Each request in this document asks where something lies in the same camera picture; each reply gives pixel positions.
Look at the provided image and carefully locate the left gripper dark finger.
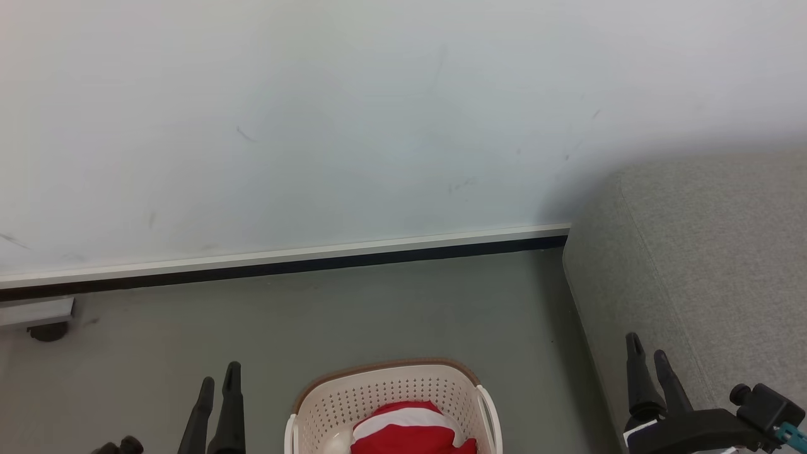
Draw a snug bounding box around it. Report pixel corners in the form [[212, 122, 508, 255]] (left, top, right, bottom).
[[178, 377, 216, 454], [208, 361, 247, 454]]

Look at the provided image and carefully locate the red garment with white stripe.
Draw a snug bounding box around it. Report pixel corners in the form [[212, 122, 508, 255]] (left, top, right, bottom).
[[350, 400, 478, 454]]

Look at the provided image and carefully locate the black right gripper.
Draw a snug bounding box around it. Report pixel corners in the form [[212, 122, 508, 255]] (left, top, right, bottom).
[[623, 332, 767, 454]]

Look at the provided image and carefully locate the grey fabric sofa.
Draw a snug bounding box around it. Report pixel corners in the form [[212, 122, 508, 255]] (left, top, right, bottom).
[[562, 150, 807, 454]]

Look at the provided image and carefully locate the cream plastic laundry basket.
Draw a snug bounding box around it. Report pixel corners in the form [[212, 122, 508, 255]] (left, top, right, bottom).
[[284, 358, 504, 454]]

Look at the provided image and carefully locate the white and black baseboard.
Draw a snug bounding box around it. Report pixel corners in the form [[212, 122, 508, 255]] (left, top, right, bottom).
[[0, 222, 572, 301]]

